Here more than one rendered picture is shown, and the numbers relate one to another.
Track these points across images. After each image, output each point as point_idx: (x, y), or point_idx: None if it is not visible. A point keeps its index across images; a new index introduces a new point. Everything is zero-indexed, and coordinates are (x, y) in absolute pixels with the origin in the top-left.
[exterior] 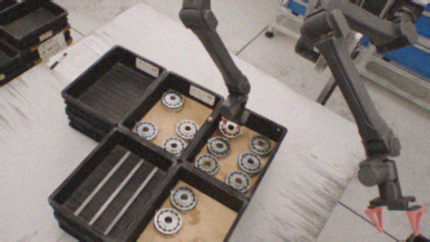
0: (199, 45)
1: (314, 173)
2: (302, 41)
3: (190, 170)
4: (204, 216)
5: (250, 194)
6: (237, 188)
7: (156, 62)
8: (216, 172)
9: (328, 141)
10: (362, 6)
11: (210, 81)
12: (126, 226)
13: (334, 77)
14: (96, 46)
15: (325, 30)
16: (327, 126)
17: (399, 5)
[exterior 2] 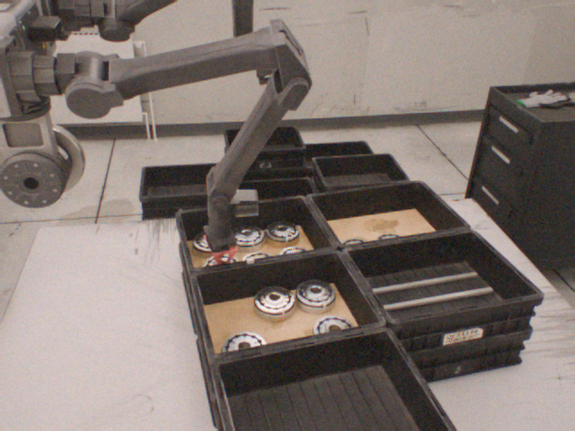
0: None
1: (163, 241)
2: (58, 168)
3: (336, 236)
4: (345, 237)
5: (298, 197)
6: (291, 226)
7: None
8: (295, 247)
9: (94, 251)
10: (48, 43)
11: (85, 423)
12: (439, 272)
13: (252, 9)
14: None
15: None
16: (63, 262)
17: (59, 2)
